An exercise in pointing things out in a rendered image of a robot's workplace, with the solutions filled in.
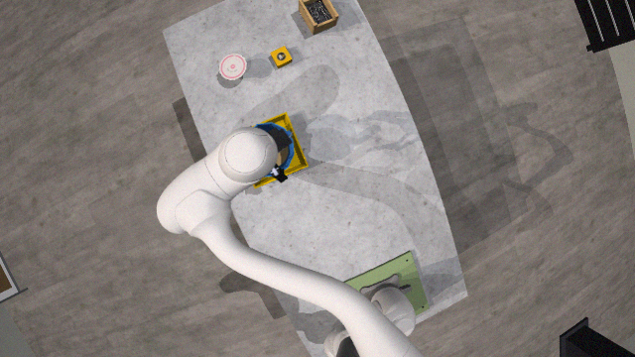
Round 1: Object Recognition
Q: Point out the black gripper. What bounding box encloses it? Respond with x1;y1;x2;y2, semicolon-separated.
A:
271;164;288;183

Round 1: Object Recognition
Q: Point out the yellow square tray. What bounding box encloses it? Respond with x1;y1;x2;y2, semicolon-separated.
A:
253;112;309;188

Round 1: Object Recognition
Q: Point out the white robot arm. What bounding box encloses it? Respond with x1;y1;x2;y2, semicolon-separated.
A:
157;127;424;357

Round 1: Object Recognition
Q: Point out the wooden crate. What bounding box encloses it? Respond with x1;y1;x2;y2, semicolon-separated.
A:
299;0;339;35

